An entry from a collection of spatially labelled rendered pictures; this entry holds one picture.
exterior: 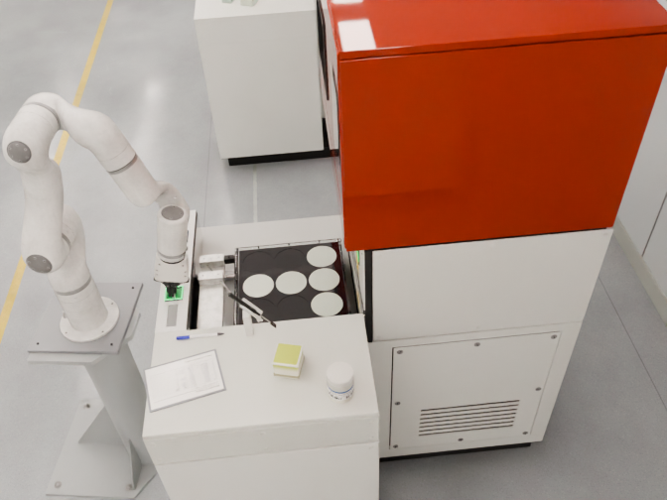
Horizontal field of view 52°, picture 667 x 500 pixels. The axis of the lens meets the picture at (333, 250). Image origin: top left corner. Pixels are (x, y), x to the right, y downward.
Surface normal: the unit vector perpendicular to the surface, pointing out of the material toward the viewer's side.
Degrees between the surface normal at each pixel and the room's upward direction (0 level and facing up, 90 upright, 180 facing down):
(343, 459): 90
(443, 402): 90
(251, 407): 0
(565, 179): 90
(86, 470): 0
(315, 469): 90
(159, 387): 0
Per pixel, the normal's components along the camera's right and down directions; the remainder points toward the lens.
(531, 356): 0.09, 0.69
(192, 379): -0.04, -0.71
